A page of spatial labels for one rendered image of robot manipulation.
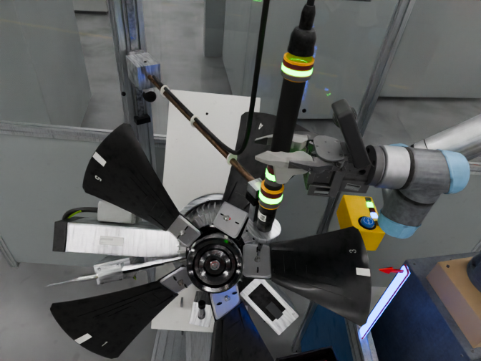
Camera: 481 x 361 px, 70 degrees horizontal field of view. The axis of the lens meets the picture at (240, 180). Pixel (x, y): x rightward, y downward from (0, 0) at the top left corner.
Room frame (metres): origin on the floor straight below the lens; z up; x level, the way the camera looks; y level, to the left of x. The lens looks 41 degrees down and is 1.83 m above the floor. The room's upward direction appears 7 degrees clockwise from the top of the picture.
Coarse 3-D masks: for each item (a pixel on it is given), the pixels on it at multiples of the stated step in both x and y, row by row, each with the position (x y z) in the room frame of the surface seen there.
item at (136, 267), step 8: (184, 256) 0.51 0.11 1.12; (128, 264) 0.49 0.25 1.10; (136, 264) 0.49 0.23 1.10; (144, 264) 0.49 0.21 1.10; (152, 264) 0.49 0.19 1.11; (160, 264) 0.49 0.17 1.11; (128, 272) 0.47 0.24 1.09; (72, 280) 0.45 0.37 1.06; (80, 280) 0.45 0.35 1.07; (88, 280) 0.45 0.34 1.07
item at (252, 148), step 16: (256, 112) 0.73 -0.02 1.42; (240, 128) 0.72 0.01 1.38; (272, 128) 0.69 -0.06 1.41; (304, 128) 0.67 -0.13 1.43; (240, 144) 0.69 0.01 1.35; (256, 144) 0.67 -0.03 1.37; (240, 160) 0.65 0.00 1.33; (256, 160) 0.63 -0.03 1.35; (240, 176) 0.61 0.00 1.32; (256, 176) 0.59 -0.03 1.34; (224, 192) 0.60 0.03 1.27; (240, 192) 0.57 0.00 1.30; (240, 208) 0.54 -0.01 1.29
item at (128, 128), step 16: (128, 128) 0.59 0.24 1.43; (112, 144) 0.58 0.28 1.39; (128, 144) 0.57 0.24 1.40; (96, 160) 0.58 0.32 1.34; (112, 160) 0.57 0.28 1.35; (128, 160) 0.56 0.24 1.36; (144, 160) 0.55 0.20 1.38; (112, 176) 0.56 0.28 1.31; (128, 176) 0.55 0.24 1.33; (144, 176) 0.54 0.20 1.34; (96, 192) 0.57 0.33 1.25; (112, 192) 0.56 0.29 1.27; (128, 192) 0.55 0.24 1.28; (144, 192) 0.53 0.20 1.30; (160, 192) 0.52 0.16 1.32; (128, 208) 0.55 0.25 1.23; (144, 208) 0.54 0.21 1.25; (160, 208) 0.52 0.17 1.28; (176, 208) 0.51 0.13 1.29; (160, 224) 0.52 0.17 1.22
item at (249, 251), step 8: (248, 248) 0.51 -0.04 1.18; (264, 248) 0.52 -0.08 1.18; (248, 256) 0.49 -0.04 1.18; (264, 256) 0.50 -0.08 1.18; (248, 264) 0.47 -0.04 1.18; (256, 264) 0.47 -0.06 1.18; (264, 264) 0.47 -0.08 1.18; (248, 272) 0.45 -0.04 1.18; (256, 272) 0.45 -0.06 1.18; (264, 272) 0.45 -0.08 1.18
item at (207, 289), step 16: (208, 224) 0.55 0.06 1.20; (208, 240) 0.46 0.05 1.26; (224, 240) 0.46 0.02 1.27; (240, 240) 0.54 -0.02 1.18; (192, 256) 0.43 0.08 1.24; (208, 256) 0.44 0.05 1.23; (224, 256) 0.44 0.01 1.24; (240, 256) 0.44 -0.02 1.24; (192, 272) 0.41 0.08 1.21; (208, 272) 0.42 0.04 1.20; (224, 272) 0.42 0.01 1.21; (240, 272) 0.42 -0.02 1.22; (208, 288) 0.39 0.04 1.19; (224, 288) 0.40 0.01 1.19
